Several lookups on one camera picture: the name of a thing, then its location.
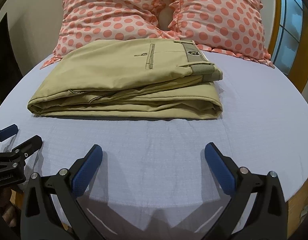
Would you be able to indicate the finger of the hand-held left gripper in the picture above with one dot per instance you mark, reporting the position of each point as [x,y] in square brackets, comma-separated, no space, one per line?
[8,131]
[29,143]

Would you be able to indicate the pink polka dot pillow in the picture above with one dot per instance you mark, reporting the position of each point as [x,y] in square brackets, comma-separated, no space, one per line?
[219,17]
[106,12]

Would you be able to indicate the dark furniture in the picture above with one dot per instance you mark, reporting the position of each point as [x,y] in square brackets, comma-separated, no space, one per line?
[5,62]

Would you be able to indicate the blue glass window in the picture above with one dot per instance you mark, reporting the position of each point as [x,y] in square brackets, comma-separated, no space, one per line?
[290,25]

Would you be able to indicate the khaki pants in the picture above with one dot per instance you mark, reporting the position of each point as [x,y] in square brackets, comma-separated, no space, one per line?
[124,80]

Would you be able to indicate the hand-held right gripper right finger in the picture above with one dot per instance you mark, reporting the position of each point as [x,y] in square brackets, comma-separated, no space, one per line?
[220,170]

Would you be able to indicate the person's left hand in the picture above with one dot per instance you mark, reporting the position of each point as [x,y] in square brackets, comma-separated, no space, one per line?
[8,205]

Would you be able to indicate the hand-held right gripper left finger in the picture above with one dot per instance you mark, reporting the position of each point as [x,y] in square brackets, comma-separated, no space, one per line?
[85,170]

